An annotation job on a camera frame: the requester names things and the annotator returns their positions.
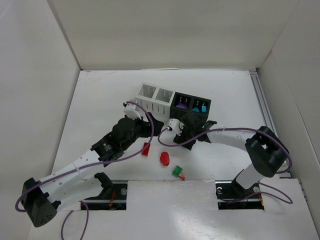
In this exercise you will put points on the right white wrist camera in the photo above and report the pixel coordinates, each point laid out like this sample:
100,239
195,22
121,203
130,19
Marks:
175,126

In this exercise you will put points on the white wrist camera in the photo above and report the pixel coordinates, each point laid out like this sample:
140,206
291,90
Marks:
175,126
131,112

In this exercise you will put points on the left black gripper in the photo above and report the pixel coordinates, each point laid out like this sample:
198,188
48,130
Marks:
148,125

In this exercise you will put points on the white double container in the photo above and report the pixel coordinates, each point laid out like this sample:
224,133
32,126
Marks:
155,99

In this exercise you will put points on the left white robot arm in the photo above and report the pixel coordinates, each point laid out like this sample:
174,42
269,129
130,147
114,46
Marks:
84,178

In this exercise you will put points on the small red lego piece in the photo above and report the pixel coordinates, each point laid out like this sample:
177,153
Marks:
181,176

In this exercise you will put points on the blue rectangular lego brick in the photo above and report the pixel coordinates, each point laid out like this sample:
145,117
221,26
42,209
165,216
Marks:
203,109

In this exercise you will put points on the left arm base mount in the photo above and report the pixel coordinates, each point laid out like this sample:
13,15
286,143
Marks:
112,197

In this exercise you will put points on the black double container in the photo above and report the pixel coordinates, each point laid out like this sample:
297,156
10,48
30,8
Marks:
191,101

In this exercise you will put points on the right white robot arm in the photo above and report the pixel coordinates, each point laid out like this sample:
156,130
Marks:
266,152

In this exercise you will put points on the purple oval lego piece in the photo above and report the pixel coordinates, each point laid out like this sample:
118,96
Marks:
182,106

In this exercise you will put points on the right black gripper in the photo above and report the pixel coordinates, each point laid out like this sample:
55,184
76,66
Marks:
191,128

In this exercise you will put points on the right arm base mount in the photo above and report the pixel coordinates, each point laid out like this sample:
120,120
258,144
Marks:
231,197

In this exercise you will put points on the red oval lego piece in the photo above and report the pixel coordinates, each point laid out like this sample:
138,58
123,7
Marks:
165,158

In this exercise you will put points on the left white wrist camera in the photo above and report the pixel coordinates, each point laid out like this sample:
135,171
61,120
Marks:
131,112

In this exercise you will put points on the green square lego brick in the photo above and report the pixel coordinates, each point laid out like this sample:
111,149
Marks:
177,171

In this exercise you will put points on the teal round lego piece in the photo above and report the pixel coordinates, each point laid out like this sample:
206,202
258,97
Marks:
195,109

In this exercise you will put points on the red rectangular lego brick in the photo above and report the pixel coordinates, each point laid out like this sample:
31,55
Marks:
146,149

